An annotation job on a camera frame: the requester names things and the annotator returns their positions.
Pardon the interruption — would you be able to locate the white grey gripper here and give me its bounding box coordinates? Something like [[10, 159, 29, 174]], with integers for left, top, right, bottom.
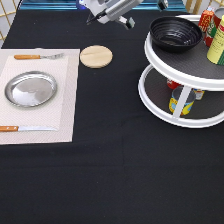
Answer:
[[85, 0, 144, 29]]

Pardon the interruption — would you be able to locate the black ribbed bowl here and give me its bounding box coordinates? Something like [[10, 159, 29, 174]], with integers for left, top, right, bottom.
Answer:
[[150, 17, 202, 53]]

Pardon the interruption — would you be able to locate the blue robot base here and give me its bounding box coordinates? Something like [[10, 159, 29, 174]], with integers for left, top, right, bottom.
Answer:
[[18, 0, 186, 12]]

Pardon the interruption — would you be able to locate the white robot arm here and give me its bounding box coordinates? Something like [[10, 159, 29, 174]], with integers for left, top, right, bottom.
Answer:
[[79, 0, 144, 29]]

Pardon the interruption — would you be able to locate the round silver metal plate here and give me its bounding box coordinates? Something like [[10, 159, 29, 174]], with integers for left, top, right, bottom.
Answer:
[[4, 71, 57, 107]]

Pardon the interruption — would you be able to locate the white two-tier lazy Susan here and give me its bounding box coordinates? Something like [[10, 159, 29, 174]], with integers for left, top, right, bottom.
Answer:
[[138, 33, 224, 128]]

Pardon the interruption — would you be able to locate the round wooden coaster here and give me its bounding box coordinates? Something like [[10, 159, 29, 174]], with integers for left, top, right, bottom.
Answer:
[[80, 45, 113, 68]]

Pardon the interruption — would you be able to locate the wooden lattice screen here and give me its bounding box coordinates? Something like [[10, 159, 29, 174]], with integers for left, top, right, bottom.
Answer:
[[0, 0, 20, 45]]

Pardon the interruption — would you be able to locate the red yellow flat box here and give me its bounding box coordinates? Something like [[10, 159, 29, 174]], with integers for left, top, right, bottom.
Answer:
[[167, 79, 179, 89]]

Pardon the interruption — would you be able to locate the orange red carton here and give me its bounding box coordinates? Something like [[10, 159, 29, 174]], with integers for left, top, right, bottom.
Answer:
[[198, 7, 215, 32]]

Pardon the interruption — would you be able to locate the yellow blue tin can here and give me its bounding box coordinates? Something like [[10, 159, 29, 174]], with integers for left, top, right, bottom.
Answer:
[[169, 86, 196, 118]]

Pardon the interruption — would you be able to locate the red soup can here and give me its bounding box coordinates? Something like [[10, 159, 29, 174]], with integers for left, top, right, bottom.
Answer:
[[204, 7, 224, 46]]

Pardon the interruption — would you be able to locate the beige woven placemat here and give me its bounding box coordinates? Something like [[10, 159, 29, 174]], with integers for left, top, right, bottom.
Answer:
[[0, 49, 80, 145]]

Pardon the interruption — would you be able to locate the green yellow cylindrical canister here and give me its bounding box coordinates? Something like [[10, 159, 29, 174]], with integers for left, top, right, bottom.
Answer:
[[207, 15, 224, 65]]

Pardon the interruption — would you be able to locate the wooden handled fork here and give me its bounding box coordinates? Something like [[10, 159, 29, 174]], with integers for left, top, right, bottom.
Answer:
[[14, 53, 64, 60]]

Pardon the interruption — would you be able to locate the wooden handled knife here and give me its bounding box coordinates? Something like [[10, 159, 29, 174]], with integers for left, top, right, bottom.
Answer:
[[0, 126, 57, 132]]

